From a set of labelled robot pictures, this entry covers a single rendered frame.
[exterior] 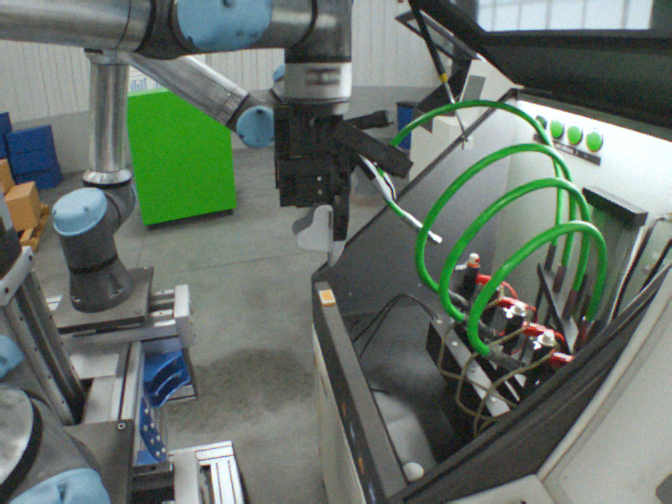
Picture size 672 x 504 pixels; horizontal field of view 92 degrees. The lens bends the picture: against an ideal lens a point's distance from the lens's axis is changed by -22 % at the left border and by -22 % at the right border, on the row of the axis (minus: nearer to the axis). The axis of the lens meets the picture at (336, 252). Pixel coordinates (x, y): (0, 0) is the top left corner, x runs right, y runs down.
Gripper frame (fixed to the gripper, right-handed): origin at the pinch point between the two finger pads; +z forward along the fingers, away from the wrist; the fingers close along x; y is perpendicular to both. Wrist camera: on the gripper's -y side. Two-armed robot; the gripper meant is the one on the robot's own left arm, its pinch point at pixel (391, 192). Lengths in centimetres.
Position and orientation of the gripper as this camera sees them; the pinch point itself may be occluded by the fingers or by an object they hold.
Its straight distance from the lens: 80.1
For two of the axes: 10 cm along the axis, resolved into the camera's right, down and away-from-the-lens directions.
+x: -3.9, 2.1, -9.0
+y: -7.2, 5.3, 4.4
